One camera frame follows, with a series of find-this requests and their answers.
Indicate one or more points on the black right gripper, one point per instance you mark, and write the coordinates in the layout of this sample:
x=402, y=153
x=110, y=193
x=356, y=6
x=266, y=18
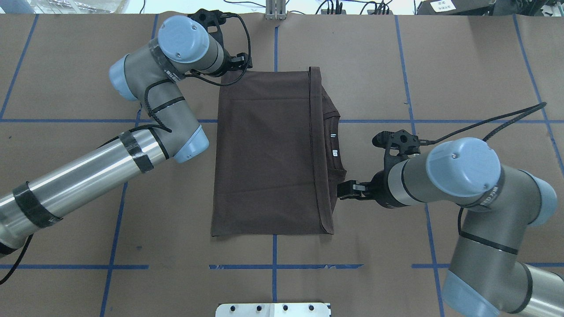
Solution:
x=380, y=186

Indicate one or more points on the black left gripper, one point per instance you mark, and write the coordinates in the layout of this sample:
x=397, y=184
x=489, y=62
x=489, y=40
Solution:
x=228, y=62

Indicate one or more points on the brown t-shirt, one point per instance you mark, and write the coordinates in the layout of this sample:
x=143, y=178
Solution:
x=278, y=158

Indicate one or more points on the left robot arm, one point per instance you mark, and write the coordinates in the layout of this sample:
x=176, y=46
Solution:
x=182, y=48

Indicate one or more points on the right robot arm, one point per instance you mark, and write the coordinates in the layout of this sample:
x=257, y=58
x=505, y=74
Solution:
x=484, y=277

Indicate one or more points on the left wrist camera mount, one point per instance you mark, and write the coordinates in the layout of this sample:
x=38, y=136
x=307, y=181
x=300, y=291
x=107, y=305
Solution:
x=211, y=21

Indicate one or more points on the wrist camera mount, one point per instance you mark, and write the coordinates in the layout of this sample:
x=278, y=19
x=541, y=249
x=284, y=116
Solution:
x=398, y=146
x=211, y=21

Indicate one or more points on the aluminium post foot bracket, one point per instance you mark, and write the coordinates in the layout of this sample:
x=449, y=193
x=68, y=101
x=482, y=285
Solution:
x=275, y=9

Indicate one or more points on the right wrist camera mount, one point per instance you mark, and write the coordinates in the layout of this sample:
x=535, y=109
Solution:
x=398, y=146

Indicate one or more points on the white pedestal column base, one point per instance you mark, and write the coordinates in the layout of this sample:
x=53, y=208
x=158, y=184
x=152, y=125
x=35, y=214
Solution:
x=284, y=309

